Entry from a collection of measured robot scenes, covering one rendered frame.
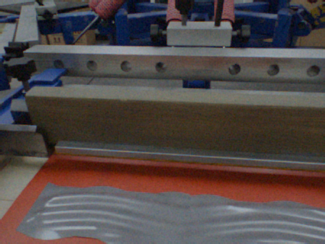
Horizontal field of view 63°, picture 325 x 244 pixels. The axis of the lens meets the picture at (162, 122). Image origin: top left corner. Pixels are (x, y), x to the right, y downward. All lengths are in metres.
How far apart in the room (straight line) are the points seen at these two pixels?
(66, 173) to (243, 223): 0.23
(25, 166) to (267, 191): 0.32
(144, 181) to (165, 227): 0.08
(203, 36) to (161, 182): 0.31
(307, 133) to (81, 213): 0.26
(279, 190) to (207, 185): 0.08
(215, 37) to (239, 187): 0.31
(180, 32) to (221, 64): 0.11
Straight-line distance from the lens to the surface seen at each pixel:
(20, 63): 0.47
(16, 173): 0.41
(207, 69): 0.51
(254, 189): 0.35
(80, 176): 0.37
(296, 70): 0.54
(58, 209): 0.33
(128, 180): 0.35
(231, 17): 0.72
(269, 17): 0.99
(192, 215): 0.30
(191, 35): 0.55
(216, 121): 0.31
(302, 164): 0.34
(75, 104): 0.33
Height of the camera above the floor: 1.20
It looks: 32 degrees down
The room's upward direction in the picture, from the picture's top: 1 degrees counter-clockwise
